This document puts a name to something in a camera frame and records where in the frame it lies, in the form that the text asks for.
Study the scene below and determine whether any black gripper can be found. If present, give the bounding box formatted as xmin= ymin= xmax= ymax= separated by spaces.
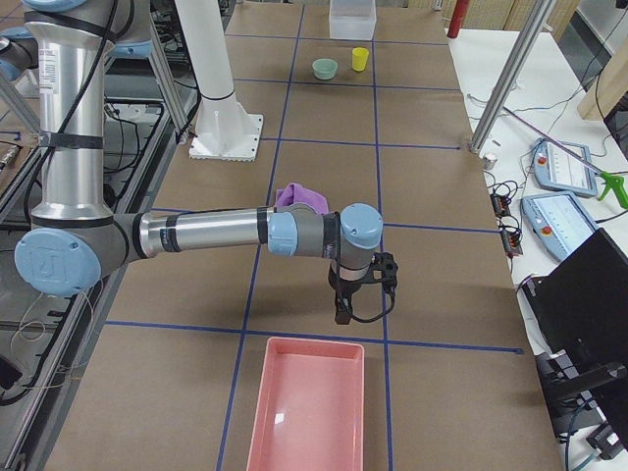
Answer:
xmin=328 ymin=252 xmax=398 ymax=325

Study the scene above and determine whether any purple cloth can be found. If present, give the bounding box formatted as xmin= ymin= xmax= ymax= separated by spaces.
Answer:
xmin=274 ymin=183 xmax=330 ymax=215

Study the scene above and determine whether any mint green bowl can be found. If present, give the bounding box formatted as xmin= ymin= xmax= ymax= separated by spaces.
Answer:
xmin=312 ymin=58 xmax=339 ymax=80

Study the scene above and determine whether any yellow plastic cup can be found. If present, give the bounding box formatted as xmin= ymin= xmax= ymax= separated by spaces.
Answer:
xmin=351 ymin=47 xmax=370 ymax=73

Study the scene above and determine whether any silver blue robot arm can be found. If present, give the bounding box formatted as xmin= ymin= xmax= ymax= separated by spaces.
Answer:
xmin=15 ymin=1 xmax=397 ymax=325

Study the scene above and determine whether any clear plastic box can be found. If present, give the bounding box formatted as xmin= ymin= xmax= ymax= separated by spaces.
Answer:
xmin=329 ymin=0 xmax=377 ymax=40

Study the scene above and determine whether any pink plastic tray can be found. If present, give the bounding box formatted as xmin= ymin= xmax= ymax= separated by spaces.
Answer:
xmin=246 ymin=337 xmax=365 ymax=470

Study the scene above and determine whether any small silver weight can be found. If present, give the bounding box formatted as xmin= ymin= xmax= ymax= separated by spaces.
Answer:
xmin=482 ymin=153 xmax=497 ymax=171

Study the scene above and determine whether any near teach pendant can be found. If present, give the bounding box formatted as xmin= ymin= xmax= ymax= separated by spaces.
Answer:
xmin=521 ymin=190 xmax=599 ymax=262

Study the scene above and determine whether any teach pendant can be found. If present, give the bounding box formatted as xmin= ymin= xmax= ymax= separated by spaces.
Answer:
xmin=521 ymin=190 xmax=599 ymax=262
xmin=533 ymin=138 xmax=598 ymax=198

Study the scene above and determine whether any black monitor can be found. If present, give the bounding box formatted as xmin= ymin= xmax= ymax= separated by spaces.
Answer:
xmin=523 ymin=228 xmax=627 ymax=445

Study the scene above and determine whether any far teach pendant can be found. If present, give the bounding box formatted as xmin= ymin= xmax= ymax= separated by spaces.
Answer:
xmin=533 ymin=138 xmax=598 ymax=198

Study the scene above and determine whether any red cylinder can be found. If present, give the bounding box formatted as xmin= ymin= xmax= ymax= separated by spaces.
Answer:
xmin=447 ymin=0 xmax=470 ymax=39

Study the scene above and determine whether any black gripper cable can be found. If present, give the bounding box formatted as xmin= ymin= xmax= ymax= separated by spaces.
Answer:
xmin=348 ymin=288 xmax=396 ymax=324

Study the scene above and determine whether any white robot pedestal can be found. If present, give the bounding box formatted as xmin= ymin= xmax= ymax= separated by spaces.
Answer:
xmin=176 ymin=0 xmax=264 ymax=162

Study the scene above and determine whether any green handled reacher grabber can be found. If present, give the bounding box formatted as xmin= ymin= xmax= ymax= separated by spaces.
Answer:
xmin=502 ymin=106 xmax=628 ymax=210

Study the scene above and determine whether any aluminium frame post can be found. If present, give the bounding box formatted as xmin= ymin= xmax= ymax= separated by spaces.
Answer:
xmin=469 ymin=0 xmax=555 ymax=154

